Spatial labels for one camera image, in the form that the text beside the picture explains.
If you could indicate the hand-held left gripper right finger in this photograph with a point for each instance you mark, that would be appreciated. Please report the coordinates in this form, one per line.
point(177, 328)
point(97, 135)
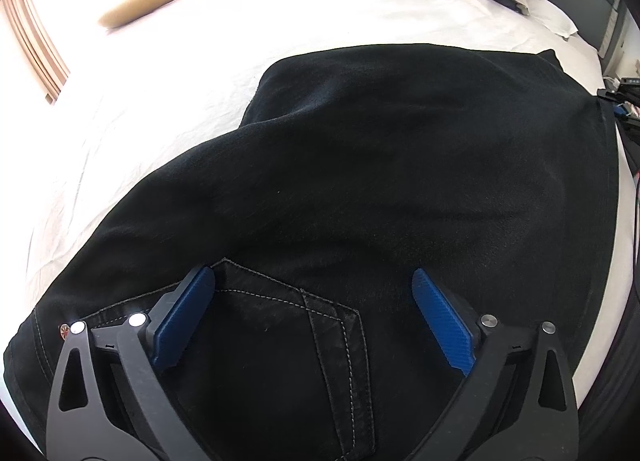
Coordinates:
point(444, 320)

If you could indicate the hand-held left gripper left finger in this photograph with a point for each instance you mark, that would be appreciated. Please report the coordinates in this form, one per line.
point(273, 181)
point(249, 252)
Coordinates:
point(182, 310)

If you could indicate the black pants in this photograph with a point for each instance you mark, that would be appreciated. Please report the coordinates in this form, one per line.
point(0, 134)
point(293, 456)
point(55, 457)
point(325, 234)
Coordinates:
point(350, 201)

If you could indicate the white bed sheet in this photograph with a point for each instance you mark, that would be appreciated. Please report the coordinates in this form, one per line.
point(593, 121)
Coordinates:
point(165, 91)

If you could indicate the beige striped curtain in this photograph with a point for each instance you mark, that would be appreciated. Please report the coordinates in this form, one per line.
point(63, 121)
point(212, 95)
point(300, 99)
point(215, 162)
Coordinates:
point(35, 41)

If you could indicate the small white pillow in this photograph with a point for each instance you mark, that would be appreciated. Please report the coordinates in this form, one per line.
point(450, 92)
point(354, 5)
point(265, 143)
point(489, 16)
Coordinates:
point(556, 18)

